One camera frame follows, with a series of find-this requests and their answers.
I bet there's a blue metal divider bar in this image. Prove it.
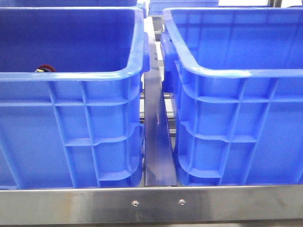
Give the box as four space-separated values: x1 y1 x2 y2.
144 33 178 187

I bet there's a left blue plastic bin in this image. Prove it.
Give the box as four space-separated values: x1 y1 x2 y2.
0 7 150 190

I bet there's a blue plastic bin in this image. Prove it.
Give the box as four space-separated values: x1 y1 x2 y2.
161 7 303 186
0 7 150 190

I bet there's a right blue plastic bin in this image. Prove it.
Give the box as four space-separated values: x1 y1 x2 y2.
161 7 303 186

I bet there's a rear right blue bin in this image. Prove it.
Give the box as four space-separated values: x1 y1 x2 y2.
148 0 219 15

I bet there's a red mushroom push button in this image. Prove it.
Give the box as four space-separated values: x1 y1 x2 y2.
35 64 56 72

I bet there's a rear left blue bin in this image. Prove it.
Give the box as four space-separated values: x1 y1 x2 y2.
0 0 147 18

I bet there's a stainless steel shelf rail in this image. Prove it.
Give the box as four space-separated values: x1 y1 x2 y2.
0 185 303 225

